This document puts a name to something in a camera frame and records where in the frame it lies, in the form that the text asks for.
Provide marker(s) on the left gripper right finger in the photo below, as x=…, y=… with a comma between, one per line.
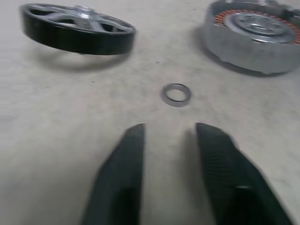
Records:
x=234, y=182

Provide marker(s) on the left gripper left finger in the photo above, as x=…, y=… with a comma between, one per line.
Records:
x=122, y=178

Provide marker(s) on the black spoked rotor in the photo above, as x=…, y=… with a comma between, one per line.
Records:
x=70, y=41

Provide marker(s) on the grey motor housing copper windings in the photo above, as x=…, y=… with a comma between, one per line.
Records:
x=234, y=47

